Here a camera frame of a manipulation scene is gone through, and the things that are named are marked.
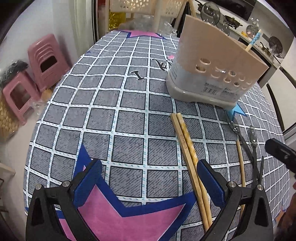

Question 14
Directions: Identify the grey translucent spoon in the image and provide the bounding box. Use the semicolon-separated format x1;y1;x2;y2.
224;110;260;183
247;126;264;188

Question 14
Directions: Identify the thin wooden chopstick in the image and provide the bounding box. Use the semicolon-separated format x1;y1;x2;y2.
236;136;246;217

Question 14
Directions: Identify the bamboo chopstick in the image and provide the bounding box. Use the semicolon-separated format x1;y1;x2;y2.
177;113;212;227
171;113;209;231

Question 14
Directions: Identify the bag of yellow balls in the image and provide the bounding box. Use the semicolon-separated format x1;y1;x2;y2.
0;93;19;143

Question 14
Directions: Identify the beige utensil holder caddy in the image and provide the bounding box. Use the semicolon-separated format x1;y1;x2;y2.
166;15;268;109

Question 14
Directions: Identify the blue patterned chopstick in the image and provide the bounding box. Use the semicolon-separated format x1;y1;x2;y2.
245;29;261;52

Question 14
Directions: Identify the pink plastic stool lower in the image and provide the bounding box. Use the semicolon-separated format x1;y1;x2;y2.
3;71;41;125

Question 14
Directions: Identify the pink plastic stool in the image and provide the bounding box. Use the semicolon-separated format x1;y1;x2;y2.
28;34;70;92
3;71;41;125

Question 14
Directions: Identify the checked blue tablecloth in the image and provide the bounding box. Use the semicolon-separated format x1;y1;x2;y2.
23;31;295;240

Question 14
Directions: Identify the pink plastic stool upper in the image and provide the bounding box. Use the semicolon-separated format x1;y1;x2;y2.
28;34;70;92

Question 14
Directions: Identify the cream plastic basket rack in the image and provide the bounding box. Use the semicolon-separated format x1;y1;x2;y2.
104;0;186;36

